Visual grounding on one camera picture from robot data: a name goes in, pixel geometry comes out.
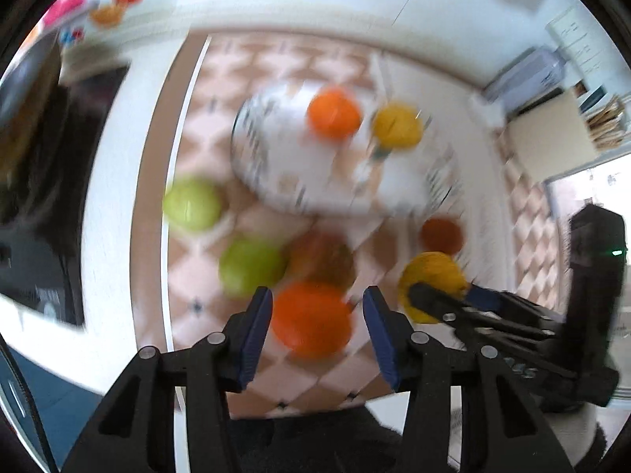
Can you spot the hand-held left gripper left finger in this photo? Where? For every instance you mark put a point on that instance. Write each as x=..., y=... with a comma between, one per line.
x=256, y=335

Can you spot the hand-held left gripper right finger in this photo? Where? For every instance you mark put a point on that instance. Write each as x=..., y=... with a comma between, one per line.
x=382, y=335

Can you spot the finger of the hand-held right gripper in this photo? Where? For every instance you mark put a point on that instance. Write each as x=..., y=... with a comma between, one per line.
x=434, y=300
x=485, y=298

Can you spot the yellow pear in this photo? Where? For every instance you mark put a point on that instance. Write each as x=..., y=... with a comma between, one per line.
x=397, y=125
x=434, y=271

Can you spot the green apple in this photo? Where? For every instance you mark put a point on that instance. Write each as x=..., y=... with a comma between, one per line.
x=251, y=268
x=192, y=204

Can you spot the dark reddish orange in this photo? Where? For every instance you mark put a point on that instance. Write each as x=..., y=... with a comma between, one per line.
x=441, y=234

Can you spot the brown pear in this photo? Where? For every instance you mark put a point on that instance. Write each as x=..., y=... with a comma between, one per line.
x=323, y=258

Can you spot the oval patterned white plate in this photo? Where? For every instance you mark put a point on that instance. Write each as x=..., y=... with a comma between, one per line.
x=296, y=157

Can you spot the person's right forearm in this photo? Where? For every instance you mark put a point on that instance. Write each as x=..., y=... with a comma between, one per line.
x=572, y=438

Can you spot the checkered brown table mat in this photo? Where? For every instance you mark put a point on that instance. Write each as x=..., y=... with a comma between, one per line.
x=207, y=305

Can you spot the person's dark fuzzy clothing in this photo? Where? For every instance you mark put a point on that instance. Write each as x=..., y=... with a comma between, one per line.
x=315, y=438

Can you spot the cream utensil holder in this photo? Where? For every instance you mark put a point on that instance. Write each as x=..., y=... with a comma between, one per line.
x=547, y=138

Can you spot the chopsticks and ladles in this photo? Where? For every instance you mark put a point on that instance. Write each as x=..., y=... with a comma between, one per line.
x=606, y=123

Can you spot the blue cabinet front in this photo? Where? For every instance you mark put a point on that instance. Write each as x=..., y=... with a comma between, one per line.
x=49, y=404

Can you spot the black stove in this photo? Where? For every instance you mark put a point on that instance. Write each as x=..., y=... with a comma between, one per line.
x=39, y=207

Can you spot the black frying pan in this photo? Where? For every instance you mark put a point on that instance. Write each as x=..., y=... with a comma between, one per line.
x=24, y=88

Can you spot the white wall socket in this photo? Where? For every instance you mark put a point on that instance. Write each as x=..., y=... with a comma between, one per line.
x=589, y=75
x=564, y=24
x=577, y=51

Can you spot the gold ingot wall sticker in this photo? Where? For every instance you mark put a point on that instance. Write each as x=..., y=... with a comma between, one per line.
x=106, y=15

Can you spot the colourful wall decal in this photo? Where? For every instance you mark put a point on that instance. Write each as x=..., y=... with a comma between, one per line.
x=66, y=10

